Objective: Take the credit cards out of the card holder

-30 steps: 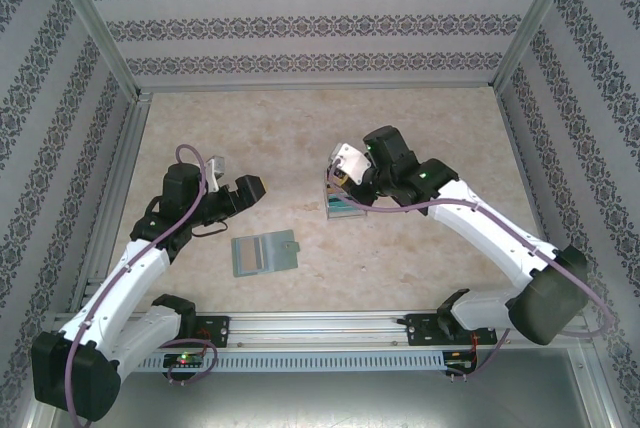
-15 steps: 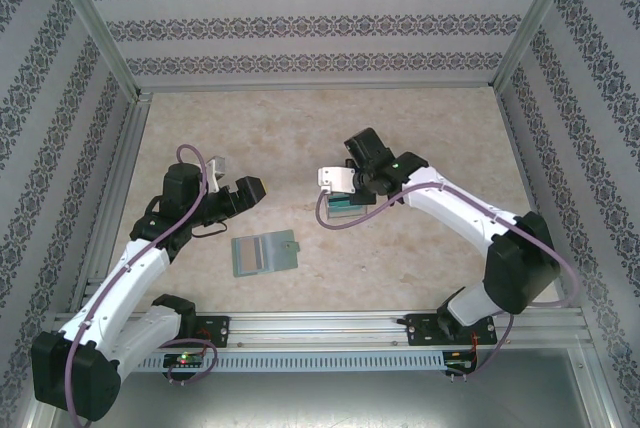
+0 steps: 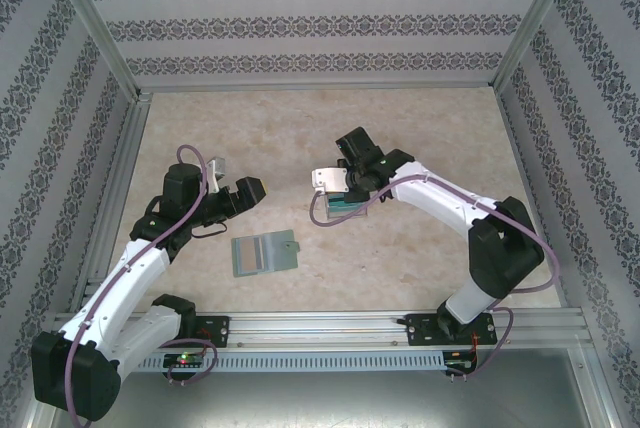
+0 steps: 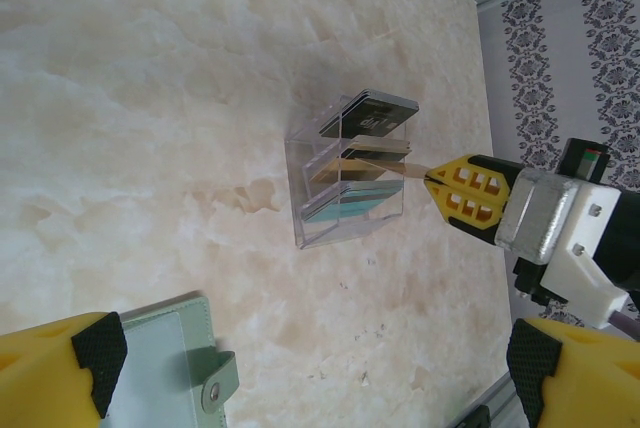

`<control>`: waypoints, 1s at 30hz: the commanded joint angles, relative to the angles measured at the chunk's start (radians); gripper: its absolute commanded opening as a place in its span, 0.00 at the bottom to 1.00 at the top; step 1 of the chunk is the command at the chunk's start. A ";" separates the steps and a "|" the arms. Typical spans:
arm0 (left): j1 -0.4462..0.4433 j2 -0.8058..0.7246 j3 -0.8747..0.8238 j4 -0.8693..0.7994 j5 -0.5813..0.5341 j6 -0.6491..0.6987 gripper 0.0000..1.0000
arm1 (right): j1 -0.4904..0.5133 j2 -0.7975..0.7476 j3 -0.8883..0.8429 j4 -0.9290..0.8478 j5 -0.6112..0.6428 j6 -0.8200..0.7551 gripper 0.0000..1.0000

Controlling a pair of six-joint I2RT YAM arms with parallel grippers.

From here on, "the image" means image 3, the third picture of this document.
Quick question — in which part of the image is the aluminium side frame bar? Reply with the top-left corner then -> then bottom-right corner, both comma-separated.
69,92 -> 154,312

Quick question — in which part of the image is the controller board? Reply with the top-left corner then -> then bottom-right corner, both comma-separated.
446,350 -> 479,374
163,352 -> 206,368

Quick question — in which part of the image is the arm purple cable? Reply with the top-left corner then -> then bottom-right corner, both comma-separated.
64,144 -> 219,422
308,173 -> 561,382

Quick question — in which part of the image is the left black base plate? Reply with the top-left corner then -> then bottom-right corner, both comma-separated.
193,315 -> 231,349

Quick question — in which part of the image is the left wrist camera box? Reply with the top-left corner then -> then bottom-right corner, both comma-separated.
206,157 -> 227,194

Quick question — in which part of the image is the aluminium mounting rail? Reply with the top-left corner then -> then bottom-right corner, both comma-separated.
47,308 -> 594,350

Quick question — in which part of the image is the aluminium back frame bar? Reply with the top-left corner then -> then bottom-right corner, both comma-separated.
134,81 -> 497,95

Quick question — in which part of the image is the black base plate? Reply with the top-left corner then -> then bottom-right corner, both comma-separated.
193,315 -> 231,349
405,312 -> 499,348

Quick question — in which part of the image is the right aluminium frame post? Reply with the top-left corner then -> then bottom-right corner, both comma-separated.
492,0 -> 590,92

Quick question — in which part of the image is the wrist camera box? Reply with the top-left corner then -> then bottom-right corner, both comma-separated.
206,157 -> 227,194
311,166 -> 347,195

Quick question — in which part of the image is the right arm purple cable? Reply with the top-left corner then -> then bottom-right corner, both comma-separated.
308,173 -> 561,382

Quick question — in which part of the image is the left aluminium frame post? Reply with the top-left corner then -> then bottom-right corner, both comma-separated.
42,0 -> 144,102

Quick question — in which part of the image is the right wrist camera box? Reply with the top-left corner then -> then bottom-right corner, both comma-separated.
311,166 -> 347,195

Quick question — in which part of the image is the left controller board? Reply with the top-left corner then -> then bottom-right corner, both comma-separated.
163,352 -> 206,368

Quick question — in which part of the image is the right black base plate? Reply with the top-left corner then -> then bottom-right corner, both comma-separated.
405,312 -> 499,348

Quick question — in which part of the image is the gold card with grey stripe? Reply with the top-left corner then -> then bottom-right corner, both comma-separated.
236,236 -> 272,273

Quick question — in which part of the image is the aluminium frame post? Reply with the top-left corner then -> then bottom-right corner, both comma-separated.
492,0 -> 590,92
42,0 -> 144,102

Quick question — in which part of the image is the grey metal bottom panel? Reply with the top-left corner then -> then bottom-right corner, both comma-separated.
29,347 -> 616,428

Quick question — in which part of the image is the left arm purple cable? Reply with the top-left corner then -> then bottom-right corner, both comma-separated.
64,144 -> 219,422

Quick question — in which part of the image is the slotted grey cable duct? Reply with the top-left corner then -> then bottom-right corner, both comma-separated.
134,350 -> 447,373

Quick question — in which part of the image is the right controller board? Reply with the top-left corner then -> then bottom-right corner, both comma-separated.
446,350 -> 479,374

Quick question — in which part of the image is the green leather card holder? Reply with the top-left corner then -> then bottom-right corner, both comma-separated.
231,227 -> 302,279

